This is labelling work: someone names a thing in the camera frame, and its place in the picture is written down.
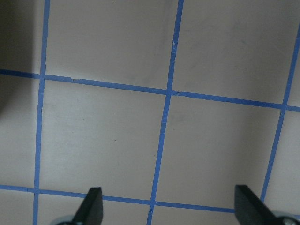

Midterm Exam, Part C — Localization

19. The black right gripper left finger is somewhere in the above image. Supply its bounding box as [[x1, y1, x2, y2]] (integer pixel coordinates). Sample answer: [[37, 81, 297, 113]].
[[71, 187, 104, 225]]

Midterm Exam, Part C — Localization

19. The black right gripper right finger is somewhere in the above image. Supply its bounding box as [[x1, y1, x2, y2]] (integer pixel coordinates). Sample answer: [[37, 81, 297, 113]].
[[234, 185, 279, 225]]

